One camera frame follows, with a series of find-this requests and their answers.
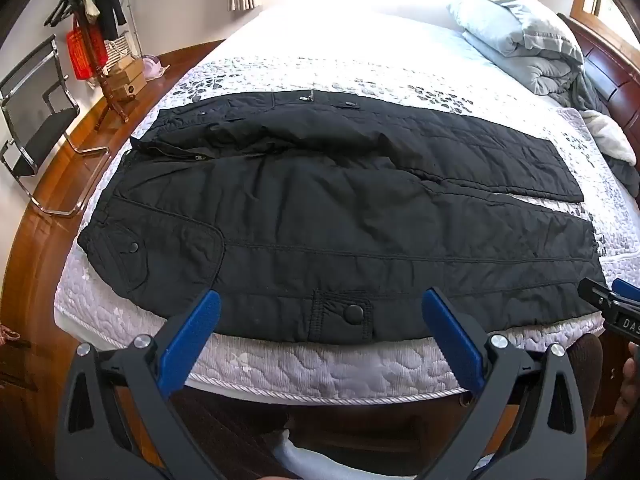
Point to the small cardboard box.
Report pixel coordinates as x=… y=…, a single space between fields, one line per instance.
x=122 y=66

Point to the black clothes hangers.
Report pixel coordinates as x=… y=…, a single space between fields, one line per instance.
x=62 y=7

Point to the wooden coat rack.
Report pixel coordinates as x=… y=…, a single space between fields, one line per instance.
x=107 y=85

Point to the white bed sheet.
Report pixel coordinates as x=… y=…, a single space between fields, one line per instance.
x=350 y=30

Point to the person's right hand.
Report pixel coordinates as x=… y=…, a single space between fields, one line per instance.
x=632 y=375

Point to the folded light grey duvet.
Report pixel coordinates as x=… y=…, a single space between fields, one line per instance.
x=515 y=30

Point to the floral quilted bedspread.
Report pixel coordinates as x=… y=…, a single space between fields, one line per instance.
x=500 y=100

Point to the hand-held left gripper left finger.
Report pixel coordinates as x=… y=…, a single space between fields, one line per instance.
x=197 y=322

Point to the white fleece cloth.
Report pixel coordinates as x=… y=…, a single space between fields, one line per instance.
x=610 y=135

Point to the dark grey blanket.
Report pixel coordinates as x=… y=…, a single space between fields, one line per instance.
x=585 y=92

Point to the black chrome cantilever chair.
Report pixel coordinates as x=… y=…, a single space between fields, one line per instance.
x=35 y=135

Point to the wooden bed headboard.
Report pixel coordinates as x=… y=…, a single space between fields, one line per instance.
x=610 y=67

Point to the red mesh bag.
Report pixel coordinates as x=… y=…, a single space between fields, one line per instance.
x=85 y=55

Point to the person's white sock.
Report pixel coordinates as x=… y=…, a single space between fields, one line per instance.
x=305 y=457

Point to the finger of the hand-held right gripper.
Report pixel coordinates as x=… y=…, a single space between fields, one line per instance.
x=597 y=296
x=629 y=293

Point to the black quilted jacket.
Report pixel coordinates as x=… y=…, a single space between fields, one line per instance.
x=320 y=210

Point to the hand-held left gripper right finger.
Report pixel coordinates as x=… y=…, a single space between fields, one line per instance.
x=450 y=330

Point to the large cardboard box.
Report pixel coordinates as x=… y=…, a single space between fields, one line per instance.
x=127 y=87

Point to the pink cap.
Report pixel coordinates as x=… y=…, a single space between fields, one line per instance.
x=154 y=67

